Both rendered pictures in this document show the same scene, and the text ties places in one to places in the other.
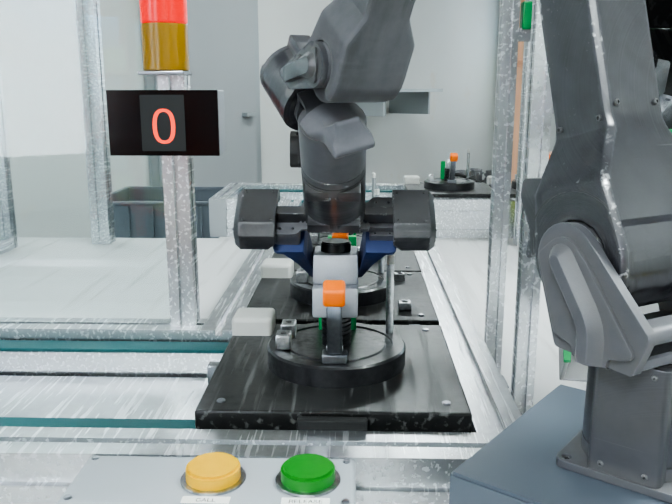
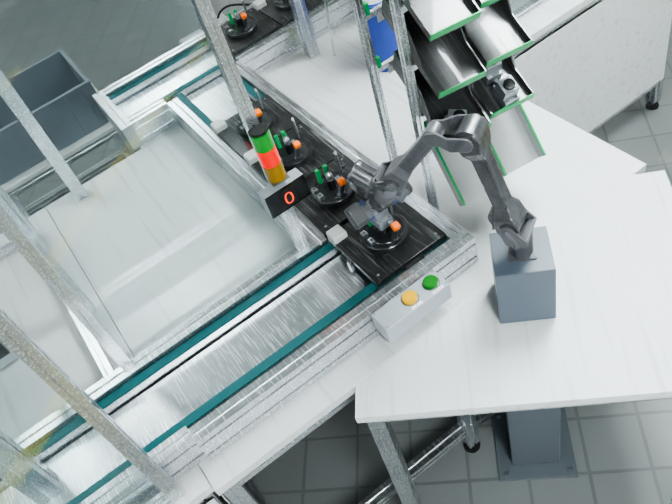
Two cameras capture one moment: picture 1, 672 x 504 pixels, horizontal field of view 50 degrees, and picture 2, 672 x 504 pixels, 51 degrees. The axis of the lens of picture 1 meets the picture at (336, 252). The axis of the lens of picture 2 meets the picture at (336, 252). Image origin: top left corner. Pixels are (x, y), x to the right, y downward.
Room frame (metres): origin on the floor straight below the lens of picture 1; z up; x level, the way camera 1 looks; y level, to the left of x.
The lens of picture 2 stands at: (-0.48, 0.62, 2.40)
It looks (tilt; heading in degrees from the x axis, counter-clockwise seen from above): 47 degrees down; 338
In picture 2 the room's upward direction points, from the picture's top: 20 degrees counter-clockwise
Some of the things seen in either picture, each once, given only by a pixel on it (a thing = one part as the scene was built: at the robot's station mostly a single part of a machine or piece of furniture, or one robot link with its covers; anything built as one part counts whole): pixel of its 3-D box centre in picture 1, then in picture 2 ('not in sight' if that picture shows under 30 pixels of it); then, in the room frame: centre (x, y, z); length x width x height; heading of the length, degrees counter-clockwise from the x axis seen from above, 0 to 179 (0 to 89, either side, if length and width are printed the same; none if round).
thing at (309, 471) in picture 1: (308, 477); (430, 282); (0.48, 0.02, 0.96); 0.04 x 0.04 x 0.02
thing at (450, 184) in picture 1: (449, 172); (238, 20); (2.03, -0.32, 1.01); 0.24 x 0.24 x 0.13; 88
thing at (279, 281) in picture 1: (341, 262); (330, 181); (0.96, -0.01, 1.01); 0.24 x 0.24 x 0.13; 88
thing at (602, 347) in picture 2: not in sight; (521, 287); (0.37, -0.18, 0.84); 0.90 x 0.70 x 0.03; 52
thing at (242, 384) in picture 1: (336, 369); (385, 237); (0.70, 0.00, 0.96); 0.24 x 0.24 x 0.02; 88
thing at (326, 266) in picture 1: (336, 272); (376, 211); (0.71, 0.00, 1.06); 0.08 x 0.04 x 0.07; 179
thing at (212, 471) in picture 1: (213, 476); (410, 298); (0.49, 0.09, 0.96); 0.04 x 0.04 x 0.02
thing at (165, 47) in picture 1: (165, 47); (274, 169); (0.82, 0.19, 1.28); 0.05 x 0.05 x 0.05
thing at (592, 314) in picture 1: (645, 287); (517, 226); (0.33, -0.15, 1.15); 0.09 x 0.07 x 0.06; 119
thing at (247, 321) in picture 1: (254, 329); (337, 236); (0.80, 0.09, 0.97); 0.05 x 0.05 x 0.04; 88
